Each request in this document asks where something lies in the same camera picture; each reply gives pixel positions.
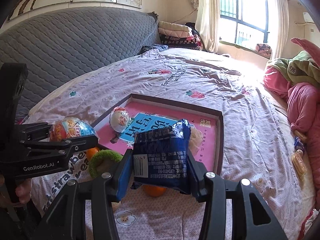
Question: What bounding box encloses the dark blue patterned cloth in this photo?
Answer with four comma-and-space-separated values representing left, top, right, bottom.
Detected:
139, 44, 168, 55

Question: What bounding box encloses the dark checkered folded blanket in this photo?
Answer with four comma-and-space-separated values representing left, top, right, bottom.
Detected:
160, 35, 203, 52

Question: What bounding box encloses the shallow cardboard box pink inside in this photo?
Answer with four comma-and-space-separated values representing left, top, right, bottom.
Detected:
91, 93, 223, 177

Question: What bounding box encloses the green fuzzy ring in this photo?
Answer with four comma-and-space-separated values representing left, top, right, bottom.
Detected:
88, 149, 123, 179

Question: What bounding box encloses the pink quilted blanket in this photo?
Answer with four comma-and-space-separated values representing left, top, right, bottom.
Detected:
290, 38, 320, 70

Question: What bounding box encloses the person's left hand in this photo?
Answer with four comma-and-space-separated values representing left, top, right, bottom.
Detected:
0, 174, 33, 205

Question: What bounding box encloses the cream curtain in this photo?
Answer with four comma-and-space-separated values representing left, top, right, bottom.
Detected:
271, 0, 290, 60
191, 0, 222, 53

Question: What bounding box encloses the light blue snack packet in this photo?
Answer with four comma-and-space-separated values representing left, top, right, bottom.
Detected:
119, 112, 180, 146

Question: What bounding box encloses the window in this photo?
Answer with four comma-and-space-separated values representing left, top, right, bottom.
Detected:
219, 0, 275, 49

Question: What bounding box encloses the small blue snack packet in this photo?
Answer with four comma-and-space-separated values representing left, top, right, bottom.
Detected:
294, 136, 305, 153

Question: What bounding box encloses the yellow wafer packet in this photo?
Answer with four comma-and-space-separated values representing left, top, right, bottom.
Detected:
291, 129, 307, 142
291, 150, 307, 178

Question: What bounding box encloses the green blanket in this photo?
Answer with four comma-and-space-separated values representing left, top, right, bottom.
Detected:
269, 50, 320, 88

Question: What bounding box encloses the orange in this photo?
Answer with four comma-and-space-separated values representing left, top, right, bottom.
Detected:
85, 147, 100, 162
142, 184, 167, 197

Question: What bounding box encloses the orange and blue egg toy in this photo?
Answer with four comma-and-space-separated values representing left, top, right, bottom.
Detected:
49, 116, 97, 143

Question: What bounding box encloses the white egg toy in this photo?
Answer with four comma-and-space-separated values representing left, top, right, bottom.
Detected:
109, 107, 130, 133

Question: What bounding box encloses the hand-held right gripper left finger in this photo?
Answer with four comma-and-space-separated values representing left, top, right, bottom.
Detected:
25, 149, 134, 240

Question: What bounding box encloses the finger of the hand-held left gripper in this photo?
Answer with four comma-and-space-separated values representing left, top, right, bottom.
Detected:
15, 122, 54, 143
21, 135, 99, 161

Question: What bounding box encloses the cream folded blanket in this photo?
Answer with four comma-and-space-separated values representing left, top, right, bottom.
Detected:
158, 21, 193, 34

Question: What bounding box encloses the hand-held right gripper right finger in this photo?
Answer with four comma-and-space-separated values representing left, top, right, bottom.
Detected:
186, 151, 288, 240

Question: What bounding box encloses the pink comforter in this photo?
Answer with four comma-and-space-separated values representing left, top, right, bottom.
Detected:
262, 65, 320, 200

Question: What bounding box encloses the cream round item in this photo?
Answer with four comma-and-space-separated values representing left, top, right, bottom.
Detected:
187, 127, 204, 153

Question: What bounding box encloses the pink folded blanket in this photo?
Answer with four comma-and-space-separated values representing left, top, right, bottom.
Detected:
160, 30, 193, 40

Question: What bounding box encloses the grey quilted headboard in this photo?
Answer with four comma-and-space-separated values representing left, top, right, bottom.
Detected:
0, 6, 162, 117

